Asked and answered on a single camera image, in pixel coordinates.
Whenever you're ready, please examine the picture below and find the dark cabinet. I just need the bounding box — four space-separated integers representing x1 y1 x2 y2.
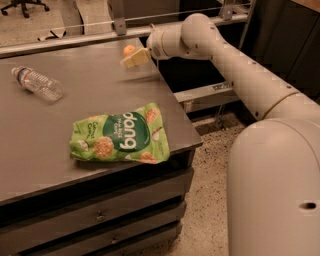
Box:
242 0 320 101

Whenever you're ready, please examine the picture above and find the orange fruit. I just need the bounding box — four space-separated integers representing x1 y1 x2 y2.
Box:
123 45 136 57

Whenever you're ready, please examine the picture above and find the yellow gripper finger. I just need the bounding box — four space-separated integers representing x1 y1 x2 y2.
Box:
120 48 151 68

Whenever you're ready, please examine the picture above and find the clear plastic water bottle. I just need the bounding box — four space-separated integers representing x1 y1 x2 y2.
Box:
11 66 63 102

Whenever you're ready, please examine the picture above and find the metal frame rail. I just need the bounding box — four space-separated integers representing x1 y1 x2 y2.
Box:
0 0 258 113

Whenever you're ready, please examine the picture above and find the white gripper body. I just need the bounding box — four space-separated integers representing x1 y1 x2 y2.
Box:
146 25 187 60

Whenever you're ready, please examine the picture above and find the grey drawer cabinet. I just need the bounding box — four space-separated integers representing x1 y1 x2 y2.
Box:
0 149 196 256

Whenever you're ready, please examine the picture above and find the black office chair base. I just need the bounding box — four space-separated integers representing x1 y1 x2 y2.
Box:
1 0 50 18

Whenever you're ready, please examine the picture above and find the green rice chip bag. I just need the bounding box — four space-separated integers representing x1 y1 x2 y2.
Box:
69 103 170 164

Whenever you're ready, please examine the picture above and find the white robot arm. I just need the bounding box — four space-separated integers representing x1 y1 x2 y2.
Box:
122 13 320 256

